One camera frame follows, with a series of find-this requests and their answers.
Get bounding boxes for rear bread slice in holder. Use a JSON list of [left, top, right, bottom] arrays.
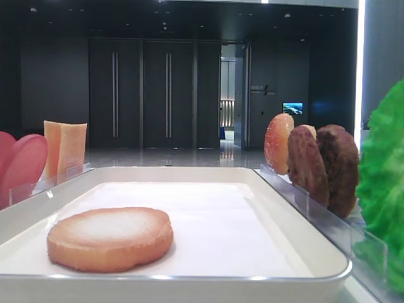
[[264, 113, 294, 175]]

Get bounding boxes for rear brown meat patty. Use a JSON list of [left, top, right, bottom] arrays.
[[287, 126, 330, 206]]

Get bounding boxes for brown meat patty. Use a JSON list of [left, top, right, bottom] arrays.
[[287, 126, 330, 206], [317, 124, 359, 218]]

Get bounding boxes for bread slice on tray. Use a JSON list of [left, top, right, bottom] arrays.
[[47, 207, 174, 273]]

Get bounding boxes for front orange cheese slice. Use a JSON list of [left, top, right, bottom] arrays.
[[57, 124, 87, 173]]

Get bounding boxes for orange cheese slice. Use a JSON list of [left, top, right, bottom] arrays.
[[57, 124, 87, 173], [44, 121, 62, 179]]

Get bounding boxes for front brown meat patty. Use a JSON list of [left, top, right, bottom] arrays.
[[317, 124, 359, 218]]

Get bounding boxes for rear orange cheese slice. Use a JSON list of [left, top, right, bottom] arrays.
[[44, 121, 62, 179]]

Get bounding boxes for front red tomato slice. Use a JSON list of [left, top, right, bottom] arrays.
[[1, 134, 48, 209]]

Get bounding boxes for red tomato slice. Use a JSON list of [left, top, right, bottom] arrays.
[[1, 131, 16, 178], [1, 134, 48, 209]]

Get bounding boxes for rear red tomato slice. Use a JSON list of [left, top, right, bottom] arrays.
[[1, 131, 16, 178]]

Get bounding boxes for green lettuce leaf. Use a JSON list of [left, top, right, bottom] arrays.
[[356, 81, 403, 294]]

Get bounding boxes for dark double doors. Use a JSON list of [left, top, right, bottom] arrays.
[[89, 39, 221, 148]]

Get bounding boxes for white rectangular tray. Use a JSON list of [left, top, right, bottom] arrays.
[[1, 167, 352, 302]]

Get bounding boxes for clear bread holder rail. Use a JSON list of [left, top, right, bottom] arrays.
[[259, 163, 292, 185]]

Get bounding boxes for wall display screen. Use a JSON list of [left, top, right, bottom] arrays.
[[282, 102, 303, 116]]

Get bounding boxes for clear cheese holder rail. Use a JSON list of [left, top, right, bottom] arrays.
[[39, 162, 92, 187]]

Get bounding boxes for clear patty holder rail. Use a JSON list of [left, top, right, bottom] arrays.
[[292, 184, 365, 230]]

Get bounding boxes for clear tomato holder rail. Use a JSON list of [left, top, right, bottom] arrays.
[[9, 182, 37, 206]]

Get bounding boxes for clear lettuce holder rail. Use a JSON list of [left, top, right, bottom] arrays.
[[350, 223, 388, 285]]

